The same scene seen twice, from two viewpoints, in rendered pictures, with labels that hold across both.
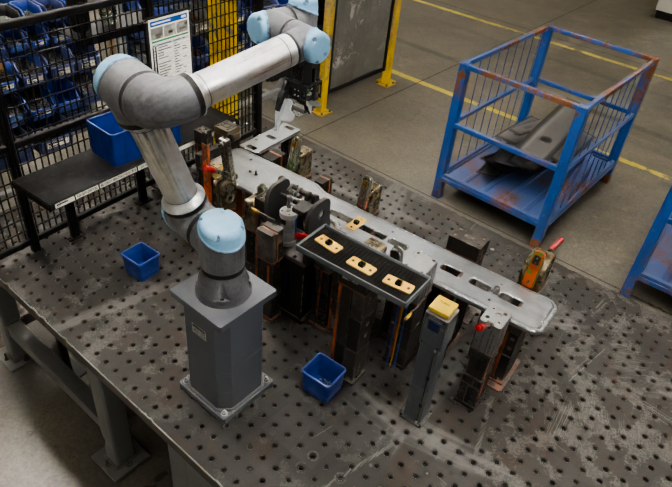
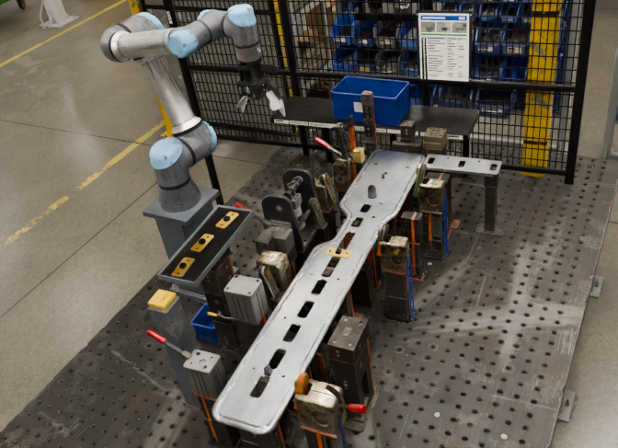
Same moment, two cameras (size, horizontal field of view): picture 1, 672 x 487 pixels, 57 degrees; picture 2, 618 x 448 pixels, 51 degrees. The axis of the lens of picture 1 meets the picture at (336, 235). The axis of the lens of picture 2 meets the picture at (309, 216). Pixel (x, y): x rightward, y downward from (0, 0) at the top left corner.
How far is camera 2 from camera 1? 2.35 m
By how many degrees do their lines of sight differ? 67
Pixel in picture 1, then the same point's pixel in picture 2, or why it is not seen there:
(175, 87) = (106, 37)
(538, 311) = (246, 412)
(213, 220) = (164, 143)
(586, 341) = not seen: outside the picture
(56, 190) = (289, 112)
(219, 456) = (143, 299)
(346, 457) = (149, 364)
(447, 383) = not seen: hidden behind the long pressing
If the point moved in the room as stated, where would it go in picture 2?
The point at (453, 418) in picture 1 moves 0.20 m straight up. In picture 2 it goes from (199, 430) to (183, 388)
